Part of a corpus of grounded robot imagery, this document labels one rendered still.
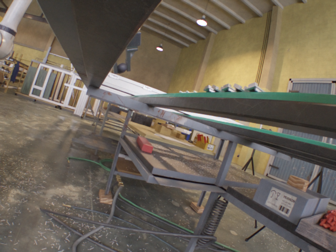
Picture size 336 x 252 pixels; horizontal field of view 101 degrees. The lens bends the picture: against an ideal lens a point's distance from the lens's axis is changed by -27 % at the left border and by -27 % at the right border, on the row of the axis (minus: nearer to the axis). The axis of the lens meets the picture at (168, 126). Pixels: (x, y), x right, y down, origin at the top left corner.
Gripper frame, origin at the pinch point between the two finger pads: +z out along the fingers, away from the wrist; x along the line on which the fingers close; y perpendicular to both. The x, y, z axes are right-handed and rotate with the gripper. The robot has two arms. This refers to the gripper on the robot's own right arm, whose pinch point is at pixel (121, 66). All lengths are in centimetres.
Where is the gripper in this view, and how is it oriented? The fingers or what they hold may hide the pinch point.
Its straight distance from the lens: 71.2
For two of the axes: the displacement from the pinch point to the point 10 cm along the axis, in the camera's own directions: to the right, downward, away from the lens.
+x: -9.1, 2.4, -3.4
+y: -4.0, -6.9, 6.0
